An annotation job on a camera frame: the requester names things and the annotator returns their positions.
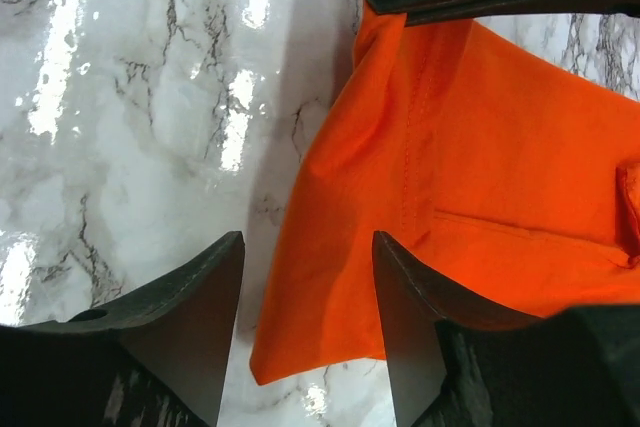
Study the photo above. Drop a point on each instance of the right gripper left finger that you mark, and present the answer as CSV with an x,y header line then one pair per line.
x,y
156,356

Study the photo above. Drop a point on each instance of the orange t shirt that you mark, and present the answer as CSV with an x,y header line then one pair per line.
x,y
501,171

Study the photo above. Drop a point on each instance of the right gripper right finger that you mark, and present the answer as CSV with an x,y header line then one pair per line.
x,y
412,297

